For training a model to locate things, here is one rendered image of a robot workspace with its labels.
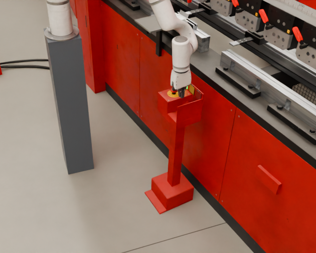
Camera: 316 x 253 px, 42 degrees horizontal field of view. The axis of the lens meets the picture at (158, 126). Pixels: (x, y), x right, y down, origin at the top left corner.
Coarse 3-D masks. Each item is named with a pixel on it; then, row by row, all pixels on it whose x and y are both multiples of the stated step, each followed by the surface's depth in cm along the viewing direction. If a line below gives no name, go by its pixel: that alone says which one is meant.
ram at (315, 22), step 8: (264, 0) 182; (272, 0) 178; (296, 0) 167; (304, 0) 164; (312, 0) 161; (280, 8) 176; (288, 8) 172; (312, 8) 162; (296, 16) 170; (304, 16) 166; (312, 24) 164
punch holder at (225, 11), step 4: (212, 0) 212; (216, 0) 210; (220, 0) 207; (224, 0) 204; (212, 4) 213; (216, 4) 211; (220, 4) 208; (224, 4) 205; (228, 4) 203; (232, 4) 203; (212, 8) 214; (216, 8) 212; (220, 8) 209; (224, 8) 206; (228, 8) 204; (232, 8) 205; (220, 12) 210; (224, 12) 207; (228, 12) 205; (232, 12) 207; (232, 16) 208
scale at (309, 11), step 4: (280, 0) 174; (284, 0) 173; (288, 0) 171; (292, 0) 169; (288, 4) 171; (292, 4) 170; (296, 4) 168; (300, 4) 166; (296, 8) 169; (300, 8) 167; (304, 8) 165; (308, 8) 164; (304, 12) 166; (308, 12) 164; (312, 12) 162; (312, 16) 163
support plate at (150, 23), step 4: (152, 16) 247; (136, 20) 242; (140, 20) 242; (144, 20) 242; (148, 20) 242; (152, 20) 243; (156, 20) 243; (184, 20) 244; (140, 24) 238; (144, 24) 238; (148, 24) 238; (152, 24) 238; (156, 24) 238; (144, 28) 235; (148, 28) 234; (152, 28) 234; (156, 28) 234; (160, 28) 235; (152, 32) 232
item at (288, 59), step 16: (176, 0) 290; (192, 0) 273; (208, 16) 263; (224, 16) 254; (224, 32) 255; (240, 32) 242; (256, 48) 235; (272, 48) 224; (272, 64) 228; (288, 64) 218; (304, 64) 211; (304, 80) 213
